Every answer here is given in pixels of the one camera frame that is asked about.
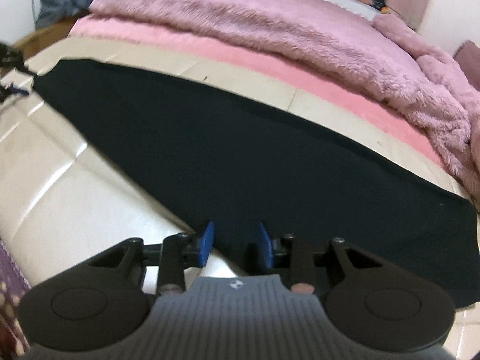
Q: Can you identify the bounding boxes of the black pants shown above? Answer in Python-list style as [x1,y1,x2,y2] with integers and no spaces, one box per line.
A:
[33,59,479,307]

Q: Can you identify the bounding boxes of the cardboard box with print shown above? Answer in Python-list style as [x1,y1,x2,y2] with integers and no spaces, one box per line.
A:
[13,16,79,59]

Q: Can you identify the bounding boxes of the pink bed sheet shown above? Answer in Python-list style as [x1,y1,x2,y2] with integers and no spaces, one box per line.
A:
[69,16,443,166]

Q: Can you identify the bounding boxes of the fluffy purple blanket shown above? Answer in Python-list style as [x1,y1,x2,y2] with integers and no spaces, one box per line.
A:
[80,0,479,197]

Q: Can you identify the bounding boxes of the purple quilted headboard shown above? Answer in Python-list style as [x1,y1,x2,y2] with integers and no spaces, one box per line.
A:
[453,41,480,91]

